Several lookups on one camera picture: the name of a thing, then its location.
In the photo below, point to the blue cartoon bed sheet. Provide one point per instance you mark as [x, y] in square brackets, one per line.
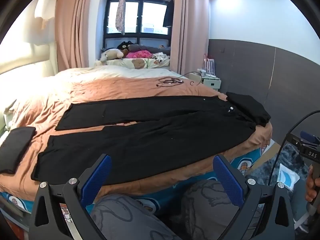
[160, 200]

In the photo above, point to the person's leg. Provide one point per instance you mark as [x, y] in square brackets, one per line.
[205, 205]
[125, 217]

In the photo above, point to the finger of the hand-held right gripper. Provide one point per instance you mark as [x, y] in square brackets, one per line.
[293, 140]

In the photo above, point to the black framed window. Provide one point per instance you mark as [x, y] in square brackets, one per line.
[150, 17]

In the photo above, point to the black plush toy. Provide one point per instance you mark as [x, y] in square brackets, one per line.
[123, 46]

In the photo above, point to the spotted white plush toy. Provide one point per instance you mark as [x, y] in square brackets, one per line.
[160, 57]

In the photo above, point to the pink curtain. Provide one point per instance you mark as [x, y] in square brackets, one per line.
[75, 30]
[187, 30]

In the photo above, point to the white nightstand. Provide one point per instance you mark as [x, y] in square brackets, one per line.
[211, 82]

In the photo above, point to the pink plush toy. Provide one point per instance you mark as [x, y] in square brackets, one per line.
[140, 54]

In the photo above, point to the bed with orange blanket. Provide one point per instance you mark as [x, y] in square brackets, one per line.
[112, 87]

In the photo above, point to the person's left leg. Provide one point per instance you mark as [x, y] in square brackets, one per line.
[125, 217]

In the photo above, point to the person's right hand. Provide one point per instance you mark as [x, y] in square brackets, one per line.
[310, 187]

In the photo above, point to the hanging black garment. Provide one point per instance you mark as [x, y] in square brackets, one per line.
[168, 15]

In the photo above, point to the dark shaggy rug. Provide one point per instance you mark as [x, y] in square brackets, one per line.
[287, 155]

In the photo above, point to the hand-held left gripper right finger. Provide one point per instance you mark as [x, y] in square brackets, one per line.
[227, 177]

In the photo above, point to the striped gift bag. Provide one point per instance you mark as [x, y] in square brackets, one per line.
[209, 65]

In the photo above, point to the white and blue bag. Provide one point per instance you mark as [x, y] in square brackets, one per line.
[287, 177]

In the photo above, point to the white hanging cloth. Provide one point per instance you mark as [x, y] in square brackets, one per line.
[45, 10]

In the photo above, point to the hanging floral garment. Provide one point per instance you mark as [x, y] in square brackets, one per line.
[120, 15]

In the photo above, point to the white padded headboard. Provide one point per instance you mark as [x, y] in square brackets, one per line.
[25, 62]

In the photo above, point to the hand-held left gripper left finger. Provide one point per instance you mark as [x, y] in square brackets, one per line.
[96, 177]

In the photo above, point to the pile of plush toys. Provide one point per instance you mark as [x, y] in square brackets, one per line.
[135, 63]

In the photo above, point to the grey plush toy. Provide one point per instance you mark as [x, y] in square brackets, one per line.
[147, 48]

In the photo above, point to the folded black garment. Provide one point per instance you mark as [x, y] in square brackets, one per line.
[250, 107]
[15, 147]

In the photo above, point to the beige plush toy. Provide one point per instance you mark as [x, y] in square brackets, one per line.
[111, 54]

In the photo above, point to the flat cardboard sheet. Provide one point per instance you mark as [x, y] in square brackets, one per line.
[270, 150]

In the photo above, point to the white power strip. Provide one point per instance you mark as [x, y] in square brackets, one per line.
[208, 74]

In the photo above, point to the black pants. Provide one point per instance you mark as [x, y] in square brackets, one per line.
[150, 135]

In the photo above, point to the cream duvet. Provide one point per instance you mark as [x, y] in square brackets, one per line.
[112, 72]

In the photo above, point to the person's right leg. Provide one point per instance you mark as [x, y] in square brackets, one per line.
[205, 205]

